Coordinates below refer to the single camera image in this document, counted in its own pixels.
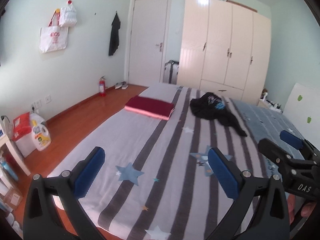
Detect dark red shirt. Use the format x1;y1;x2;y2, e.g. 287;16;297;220
124;96;175;121

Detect right hand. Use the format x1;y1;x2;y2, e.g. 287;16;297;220
287;194;317;224

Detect white board with green stickers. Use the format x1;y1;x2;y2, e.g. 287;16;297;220
283;83;320;147

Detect detergent bottle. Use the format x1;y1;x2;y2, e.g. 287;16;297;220
31;120;52;151

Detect white side table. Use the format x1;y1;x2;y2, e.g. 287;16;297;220
0;134;31;176

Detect white translucent jug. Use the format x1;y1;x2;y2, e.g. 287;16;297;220
29;113;47;130

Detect red package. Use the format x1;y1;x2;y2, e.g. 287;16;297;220
12;112;31;141

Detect black garment on bed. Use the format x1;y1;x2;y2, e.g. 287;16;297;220
190;92;247;137

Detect striped star bed sheet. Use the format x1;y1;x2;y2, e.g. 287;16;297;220
51;83;301;239

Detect cream wardrobe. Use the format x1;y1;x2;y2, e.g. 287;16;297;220
177;0;271;105

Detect red fire extinguisher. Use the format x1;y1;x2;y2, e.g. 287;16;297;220
99;76;106;96

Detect pair of shoes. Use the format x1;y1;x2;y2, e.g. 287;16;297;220
115;81;129;89

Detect grey suitcase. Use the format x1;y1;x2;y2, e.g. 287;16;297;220
163;60;179;85

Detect white tote bag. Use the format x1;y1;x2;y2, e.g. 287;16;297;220
39;9;68;54

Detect white plastic bag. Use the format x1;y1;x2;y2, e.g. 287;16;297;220
59;0;77;27

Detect white door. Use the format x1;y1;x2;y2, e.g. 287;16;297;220
127;0;170;87

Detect black cloth hanging on wall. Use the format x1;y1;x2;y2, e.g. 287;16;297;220
108;12;121;56

